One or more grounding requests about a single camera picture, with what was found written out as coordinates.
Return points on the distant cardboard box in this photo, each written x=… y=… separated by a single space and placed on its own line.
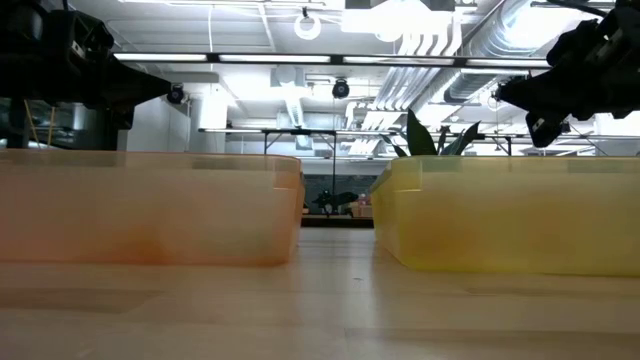
x=365 y=210

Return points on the translucent orange plastic bin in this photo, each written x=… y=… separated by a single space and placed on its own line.
x=150 y=215

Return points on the green snake plant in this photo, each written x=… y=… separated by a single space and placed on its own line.
x=419 y=135

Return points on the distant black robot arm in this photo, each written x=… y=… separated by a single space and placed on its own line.
x=340 y=199

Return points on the black overhead frame bar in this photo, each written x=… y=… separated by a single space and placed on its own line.
x=337 y=59

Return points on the white light bar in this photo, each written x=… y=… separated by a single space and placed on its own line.
x=505 y=63
x=165 y=57
x=400 y=60
x=275 y=58

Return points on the translucent yellow plastic bin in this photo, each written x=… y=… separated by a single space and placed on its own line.
x=500 y=225

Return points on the black aluminium table frame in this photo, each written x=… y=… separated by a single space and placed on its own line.
x=340 y=222

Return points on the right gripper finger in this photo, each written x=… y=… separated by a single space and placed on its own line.
x=545 y=127
x=535 y=92

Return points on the black dome camera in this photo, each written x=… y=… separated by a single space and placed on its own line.
x=178 y=97
x=340 y=89

